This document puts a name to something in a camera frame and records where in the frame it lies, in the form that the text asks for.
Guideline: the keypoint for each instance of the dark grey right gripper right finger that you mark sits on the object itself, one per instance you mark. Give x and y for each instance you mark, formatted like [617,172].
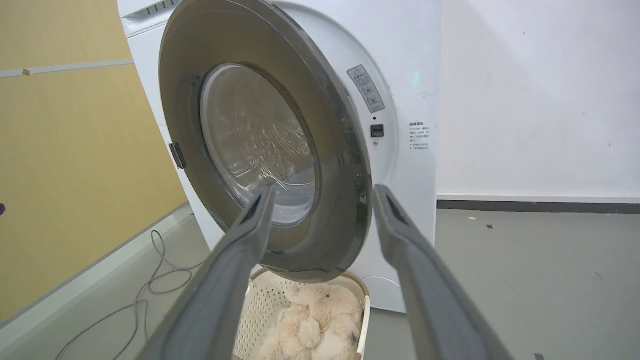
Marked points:
[430,295]

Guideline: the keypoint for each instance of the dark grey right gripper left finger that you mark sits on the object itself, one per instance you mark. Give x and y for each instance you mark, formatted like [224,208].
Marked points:
[220,290]

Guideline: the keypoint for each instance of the grey round washing machine door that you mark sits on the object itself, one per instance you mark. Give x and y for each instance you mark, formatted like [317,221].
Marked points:
[260,125]

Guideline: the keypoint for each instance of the white front-load washing machine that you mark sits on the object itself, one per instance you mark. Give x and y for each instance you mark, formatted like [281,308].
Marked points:
[400,90]

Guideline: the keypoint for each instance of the cream perforated laundry basket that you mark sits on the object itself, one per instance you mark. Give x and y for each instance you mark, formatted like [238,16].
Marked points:
[267,305]

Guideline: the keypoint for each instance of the beige plush teddy bear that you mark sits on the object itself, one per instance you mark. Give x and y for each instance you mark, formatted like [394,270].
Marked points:
[315,322]

